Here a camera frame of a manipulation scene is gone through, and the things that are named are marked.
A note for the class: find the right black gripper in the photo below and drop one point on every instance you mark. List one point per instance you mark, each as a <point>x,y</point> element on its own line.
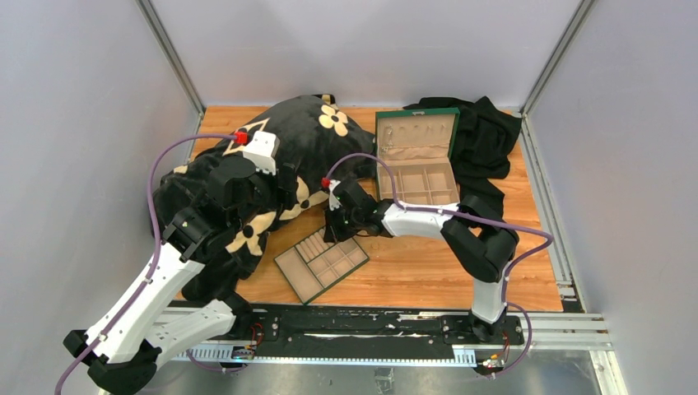
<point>333,234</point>

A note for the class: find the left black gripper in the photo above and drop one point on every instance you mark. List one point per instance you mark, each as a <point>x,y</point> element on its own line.
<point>281,196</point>

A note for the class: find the green jewelry tray insert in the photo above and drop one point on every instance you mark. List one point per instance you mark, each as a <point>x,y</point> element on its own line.
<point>313,266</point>

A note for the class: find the green jewelry box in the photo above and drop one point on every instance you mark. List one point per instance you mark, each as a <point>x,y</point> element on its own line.
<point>416,145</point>

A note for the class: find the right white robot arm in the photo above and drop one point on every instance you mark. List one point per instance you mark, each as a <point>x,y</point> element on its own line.
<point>481,244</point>

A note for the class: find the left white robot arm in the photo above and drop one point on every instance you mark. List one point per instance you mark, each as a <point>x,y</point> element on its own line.
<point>124,350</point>

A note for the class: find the black blanket with beige flowers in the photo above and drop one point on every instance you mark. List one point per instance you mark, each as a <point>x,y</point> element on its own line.
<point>314,133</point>

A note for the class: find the black cloth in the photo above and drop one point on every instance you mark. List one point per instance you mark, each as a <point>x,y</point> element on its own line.
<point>483,140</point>

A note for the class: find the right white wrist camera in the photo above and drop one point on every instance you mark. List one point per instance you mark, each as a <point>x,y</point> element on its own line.
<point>329,185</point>

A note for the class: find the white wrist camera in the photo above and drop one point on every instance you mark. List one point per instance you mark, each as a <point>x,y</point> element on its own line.
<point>260,148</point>
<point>329,185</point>

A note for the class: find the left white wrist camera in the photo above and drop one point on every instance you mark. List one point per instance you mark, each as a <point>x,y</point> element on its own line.
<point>260,148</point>

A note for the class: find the black mounting base plate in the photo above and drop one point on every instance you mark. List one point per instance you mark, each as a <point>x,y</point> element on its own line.
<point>365,333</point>

